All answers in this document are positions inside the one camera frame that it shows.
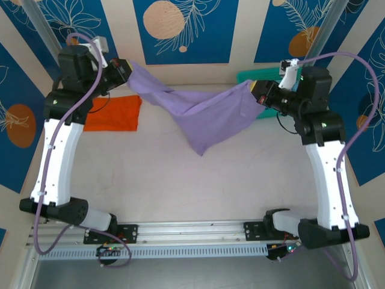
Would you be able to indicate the purple t-shirt with white print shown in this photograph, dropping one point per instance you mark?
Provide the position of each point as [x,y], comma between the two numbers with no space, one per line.
[204,120]

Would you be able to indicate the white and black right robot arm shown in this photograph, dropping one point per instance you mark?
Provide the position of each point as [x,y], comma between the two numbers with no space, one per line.
[331,186]

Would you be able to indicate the teal plastic basket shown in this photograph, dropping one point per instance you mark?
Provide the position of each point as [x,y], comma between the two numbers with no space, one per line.
[258,75]

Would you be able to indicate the folded orange t-shirt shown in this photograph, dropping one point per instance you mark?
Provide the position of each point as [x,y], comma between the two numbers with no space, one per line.
[117,114]

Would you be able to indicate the grey metal base panel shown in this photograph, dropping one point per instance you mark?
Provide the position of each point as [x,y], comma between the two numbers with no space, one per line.
[192,274]

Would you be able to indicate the aluminium frame post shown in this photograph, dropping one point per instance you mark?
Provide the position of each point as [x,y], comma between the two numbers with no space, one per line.
[325,30]
[44,27]

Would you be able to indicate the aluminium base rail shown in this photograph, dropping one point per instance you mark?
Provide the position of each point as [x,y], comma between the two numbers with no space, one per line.
[186,231]

